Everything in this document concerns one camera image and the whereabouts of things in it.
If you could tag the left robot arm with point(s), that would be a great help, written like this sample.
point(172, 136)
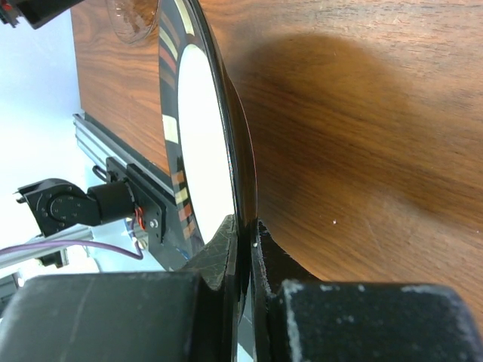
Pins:
point(120, 128)

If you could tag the black gold striped plate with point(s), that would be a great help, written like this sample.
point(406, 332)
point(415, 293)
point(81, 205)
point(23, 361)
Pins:
point(207, 140)

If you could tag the clear glass plate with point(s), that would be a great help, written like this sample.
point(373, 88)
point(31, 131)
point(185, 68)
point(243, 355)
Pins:
point(133, 20)

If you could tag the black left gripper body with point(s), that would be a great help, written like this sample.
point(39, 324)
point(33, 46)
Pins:
point(36, 12)

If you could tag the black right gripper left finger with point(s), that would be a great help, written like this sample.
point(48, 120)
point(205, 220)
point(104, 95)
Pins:
point(184, 315)

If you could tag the aluminium frame rail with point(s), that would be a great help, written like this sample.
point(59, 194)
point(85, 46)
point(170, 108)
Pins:
point(99, 143)

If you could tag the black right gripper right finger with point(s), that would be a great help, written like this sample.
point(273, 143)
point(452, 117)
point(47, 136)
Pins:
point(298, 317)

